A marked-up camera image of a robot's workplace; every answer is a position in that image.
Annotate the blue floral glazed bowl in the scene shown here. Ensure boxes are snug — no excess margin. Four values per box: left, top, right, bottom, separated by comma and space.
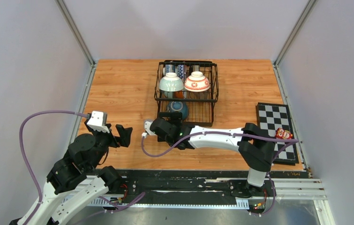
167, 101, 189, 120

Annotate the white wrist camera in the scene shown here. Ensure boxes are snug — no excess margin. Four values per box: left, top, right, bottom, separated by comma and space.
142, 119, 156, 138
87, 111, 110, 133

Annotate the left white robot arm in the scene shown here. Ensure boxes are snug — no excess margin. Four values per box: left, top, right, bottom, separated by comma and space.
10, 124, 133, 225

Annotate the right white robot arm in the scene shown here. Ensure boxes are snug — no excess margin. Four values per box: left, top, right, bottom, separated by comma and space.
143, 112, 275, 196

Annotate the black wire dish rack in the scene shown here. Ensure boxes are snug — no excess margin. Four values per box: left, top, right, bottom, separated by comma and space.
154, 60, 219, 127

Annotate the red owl toy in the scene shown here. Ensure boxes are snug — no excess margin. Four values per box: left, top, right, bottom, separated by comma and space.
275, 127, 293, 140

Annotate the red white patterned bowl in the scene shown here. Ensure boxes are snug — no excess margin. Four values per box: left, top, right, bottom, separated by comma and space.
175, 64, 188, 80

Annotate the red rimmed bowl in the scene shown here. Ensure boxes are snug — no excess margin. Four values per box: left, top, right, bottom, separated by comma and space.
184, 71, 210, 92

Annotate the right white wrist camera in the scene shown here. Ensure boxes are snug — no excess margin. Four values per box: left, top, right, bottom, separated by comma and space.
142, 119, 156, 138

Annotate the celadon bowl black rim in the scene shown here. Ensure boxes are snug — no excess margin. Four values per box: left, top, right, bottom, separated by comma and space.
159, 72, 184, 92

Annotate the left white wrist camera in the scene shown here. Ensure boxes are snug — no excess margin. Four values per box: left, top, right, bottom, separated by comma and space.
87, 111, 110, 133

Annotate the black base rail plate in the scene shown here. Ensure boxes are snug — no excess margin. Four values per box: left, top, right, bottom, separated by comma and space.
85, 169, 277, 206

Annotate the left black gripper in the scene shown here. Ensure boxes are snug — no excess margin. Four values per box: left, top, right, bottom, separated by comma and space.
86, 120, 133, 170

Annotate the celadon bowl brown rim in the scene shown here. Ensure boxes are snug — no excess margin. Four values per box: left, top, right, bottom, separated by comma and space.
163, 91, 174, 98

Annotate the black white checkerboard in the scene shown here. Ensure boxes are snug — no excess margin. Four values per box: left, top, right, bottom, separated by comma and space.
256, 102, 299, 165

